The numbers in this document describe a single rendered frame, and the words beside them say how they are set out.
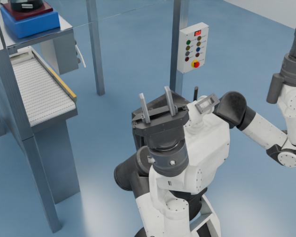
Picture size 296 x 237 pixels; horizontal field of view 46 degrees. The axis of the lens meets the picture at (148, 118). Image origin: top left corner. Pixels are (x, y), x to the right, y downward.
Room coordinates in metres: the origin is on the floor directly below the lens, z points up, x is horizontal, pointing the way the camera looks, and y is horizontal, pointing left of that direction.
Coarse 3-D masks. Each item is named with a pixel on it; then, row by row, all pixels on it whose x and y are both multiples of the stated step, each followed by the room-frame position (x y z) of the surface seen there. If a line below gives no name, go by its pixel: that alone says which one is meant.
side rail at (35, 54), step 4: (32, 48) 1.98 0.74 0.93; (32, 52) 1.96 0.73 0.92; (36, 52) 1.93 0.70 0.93; (36, 56) 1.91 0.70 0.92; (40, 60) 1.85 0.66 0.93; (44, 64) 1.80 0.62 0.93; (52, 76) 1.71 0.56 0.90; (56, 80) 1.66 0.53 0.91; (60, 84) 1.62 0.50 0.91; (64, 88) 1.57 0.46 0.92; (68, 92) 1.53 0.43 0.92; (72, 96) 1.49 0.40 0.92; (76, 100) 1.48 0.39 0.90
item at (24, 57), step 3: (24, 54) 1.93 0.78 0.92; (27, 54) 1.93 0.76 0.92; (12, 57) 1.89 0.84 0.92; (15, 57) 1.89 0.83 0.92; (18, 57) 1.89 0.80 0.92; (21, 57) 1.89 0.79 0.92; (24, 57) 1.90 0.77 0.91; (27, 57) 1.91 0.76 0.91; (30, 57) 1.92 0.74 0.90; (12, 60) 1.86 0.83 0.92; (15, 60) 1.86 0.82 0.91; (18, 60) 1.87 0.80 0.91; (21, 60) 1.88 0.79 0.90; (24, 60) 1.90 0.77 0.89; (12, 63) 1.85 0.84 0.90
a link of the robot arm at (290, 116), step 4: (280, 100) 0.94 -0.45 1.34; (280, 104) 0.93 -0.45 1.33; (284, 104) 0.93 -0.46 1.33; (280, 108) 0.92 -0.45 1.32; (284, 108) 0.92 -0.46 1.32; (288, 108) 0.92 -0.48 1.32; (284, 112) 0.91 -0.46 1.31; (288, 112) 0.90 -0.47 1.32; (292, 112) 0.90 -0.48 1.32; (284, 116) 0.90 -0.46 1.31; (288, 116) 0.88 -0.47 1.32; (292, 116) 0.88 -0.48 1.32; (288, 120) 0.88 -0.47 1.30; (292, 120) 0.87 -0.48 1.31
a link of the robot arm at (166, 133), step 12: (168, 108) 0.59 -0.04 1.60; (180, 108) 0.58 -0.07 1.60; (132, 120) 0.56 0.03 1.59; (156, 120) 0.55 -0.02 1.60; (168, 120) 0.54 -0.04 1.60; (180, 120) 0.55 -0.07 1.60; (144, 132) 0.53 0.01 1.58; (156, 132) 0.54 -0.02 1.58; (168, 132) 0.54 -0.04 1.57; (180, 132) 0.55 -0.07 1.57; (156, 144) 0.53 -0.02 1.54; (168, 144) 0.54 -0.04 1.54; (180, 144) 0.55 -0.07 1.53; (156, 156) 0.53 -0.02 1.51; (168, 156) 0.52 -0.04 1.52; (180, 156) 0.53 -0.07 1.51; (168, 168) 0.52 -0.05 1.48
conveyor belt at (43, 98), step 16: (16, 64) 1.85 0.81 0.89; (32, 64) 1.85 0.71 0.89; (32, 80) 1.68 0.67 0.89; (48, 80) 1.68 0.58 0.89; (32, 96) 1.53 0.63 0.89; (48, 96) 1.53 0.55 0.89; (64, 96) 1.53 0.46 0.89; (32, 112) 1.40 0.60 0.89; (48, 112) 1.40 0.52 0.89; (64, 112) 1.44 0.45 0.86
